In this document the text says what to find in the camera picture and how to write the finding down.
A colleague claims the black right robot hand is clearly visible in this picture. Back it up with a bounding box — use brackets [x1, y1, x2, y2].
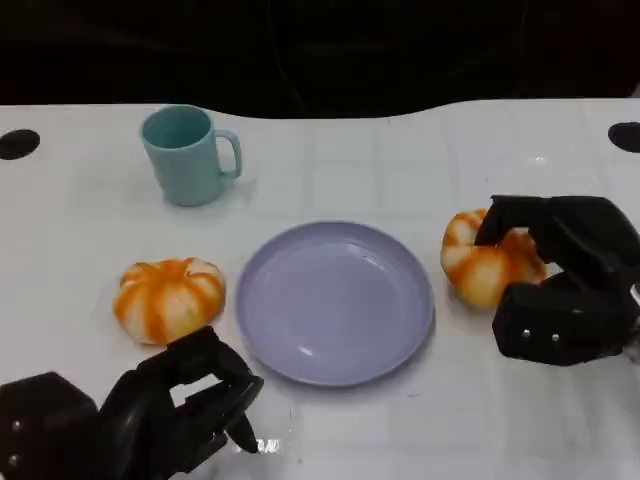
[473, 194, 640, 287]

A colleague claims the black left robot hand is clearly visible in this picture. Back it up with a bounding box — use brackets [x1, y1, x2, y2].
[97, 325, 265, 480]

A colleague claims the orange and white bread roll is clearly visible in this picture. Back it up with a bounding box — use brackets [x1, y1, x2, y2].
[112, 257, 227, 346]
[440, 208, 549, 308]

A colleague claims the lilac plate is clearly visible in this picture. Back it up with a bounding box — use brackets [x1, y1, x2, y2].
[234, 221, 435, 387]

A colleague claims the pale green mug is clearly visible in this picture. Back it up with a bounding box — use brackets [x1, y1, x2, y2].
[139, 104, 244, 208]

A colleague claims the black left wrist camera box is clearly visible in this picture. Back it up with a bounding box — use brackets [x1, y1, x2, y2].
[0, 371, 99, 480]

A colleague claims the black table cable hole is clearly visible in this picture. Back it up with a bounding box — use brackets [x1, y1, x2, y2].
[0, 129, 41, 161]
[607, 121, 640, 151]

